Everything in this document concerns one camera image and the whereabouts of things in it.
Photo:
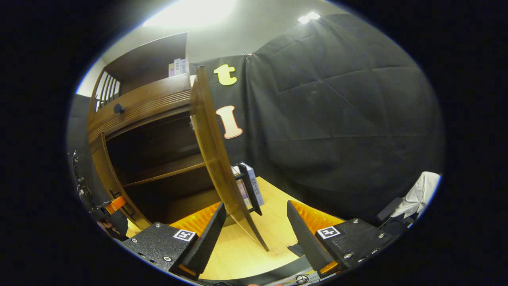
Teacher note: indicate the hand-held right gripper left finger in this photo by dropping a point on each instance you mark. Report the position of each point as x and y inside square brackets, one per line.
[210, 238]

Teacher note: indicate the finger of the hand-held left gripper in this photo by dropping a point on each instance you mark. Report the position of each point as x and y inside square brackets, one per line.
[116, 205]

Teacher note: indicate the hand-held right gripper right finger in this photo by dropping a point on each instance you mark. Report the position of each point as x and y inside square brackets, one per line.
[303, 238]

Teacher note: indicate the wooden shoe cabinet door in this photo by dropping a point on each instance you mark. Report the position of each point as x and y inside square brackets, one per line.
[210, 139]

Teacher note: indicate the wooden double-door shoe cabinet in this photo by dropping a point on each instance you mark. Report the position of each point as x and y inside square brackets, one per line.
[158, 59]

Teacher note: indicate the wooden cabinet drawer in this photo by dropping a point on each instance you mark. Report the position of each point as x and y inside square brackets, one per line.
[151, 103]

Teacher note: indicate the small black block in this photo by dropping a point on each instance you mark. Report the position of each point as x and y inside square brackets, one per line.
[295, 250]

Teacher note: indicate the black metal bookend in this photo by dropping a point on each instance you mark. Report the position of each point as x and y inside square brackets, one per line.
[256, 209]

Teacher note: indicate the white glossy book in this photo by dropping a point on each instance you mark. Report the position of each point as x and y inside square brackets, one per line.
[243, 190]

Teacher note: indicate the grey blue book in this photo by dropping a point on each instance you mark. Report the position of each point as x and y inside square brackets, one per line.
[254, 182]

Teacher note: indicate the black round drawer knob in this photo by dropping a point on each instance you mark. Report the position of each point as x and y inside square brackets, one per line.
[119, 108]

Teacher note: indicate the black chair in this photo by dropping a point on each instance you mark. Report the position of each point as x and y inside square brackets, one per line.
[391, 208]

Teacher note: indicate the black backdrop cloth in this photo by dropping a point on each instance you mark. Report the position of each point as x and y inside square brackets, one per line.
[337, 119]

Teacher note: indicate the white clothing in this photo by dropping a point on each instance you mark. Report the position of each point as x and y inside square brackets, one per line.
[420, 192]

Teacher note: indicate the small pink book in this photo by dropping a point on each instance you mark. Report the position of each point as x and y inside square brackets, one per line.
[171, 69]

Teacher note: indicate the small white book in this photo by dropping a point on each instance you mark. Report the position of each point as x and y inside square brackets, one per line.
[180, 66]

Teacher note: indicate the ceiling light panel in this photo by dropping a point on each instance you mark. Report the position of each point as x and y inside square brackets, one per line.
[309, 17]

